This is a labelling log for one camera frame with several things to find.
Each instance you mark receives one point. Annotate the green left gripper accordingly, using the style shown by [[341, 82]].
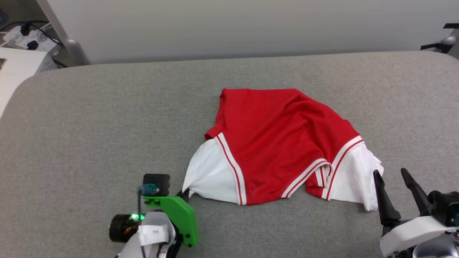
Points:
[[183, 218]]

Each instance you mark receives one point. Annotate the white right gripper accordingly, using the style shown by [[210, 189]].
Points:
[[408, 233]]

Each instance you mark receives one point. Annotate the red white basketball jersey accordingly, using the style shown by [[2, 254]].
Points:
[[279, 143]]

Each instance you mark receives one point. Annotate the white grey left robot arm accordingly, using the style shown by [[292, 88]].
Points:
[[154, 233]]

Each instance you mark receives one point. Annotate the grey partition leg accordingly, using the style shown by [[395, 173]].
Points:
[[68, 39]]

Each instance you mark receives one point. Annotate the white metal equipment box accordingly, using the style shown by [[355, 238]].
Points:
[[18, 70]]

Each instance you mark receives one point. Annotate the white power strip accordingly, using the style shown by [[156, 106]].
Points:
[[21, 37]]

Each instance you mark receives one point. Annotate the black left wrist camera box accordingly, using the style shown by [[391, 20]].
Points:
[[159, 181]]

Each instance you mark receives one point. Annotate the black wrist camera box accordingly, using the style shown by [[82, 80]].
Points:
[[159, 181], [446, 208]]

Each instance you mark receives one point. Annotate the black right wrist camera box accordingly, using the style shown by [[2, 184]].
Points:
[[446, 208]]

